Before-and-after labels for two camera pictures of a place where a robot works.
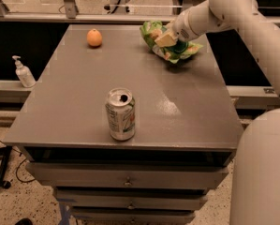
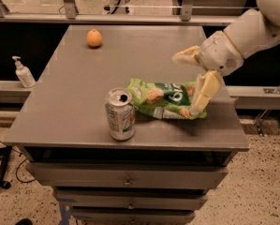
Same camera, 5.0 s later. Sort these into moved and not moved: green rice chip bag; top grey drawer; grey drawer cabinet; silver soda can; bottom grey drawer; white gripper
Moved: green rice chip bag; white gripper
Not moved: silver soda can; grey drawer cabinet; bottom grey drawer; top grey drawer
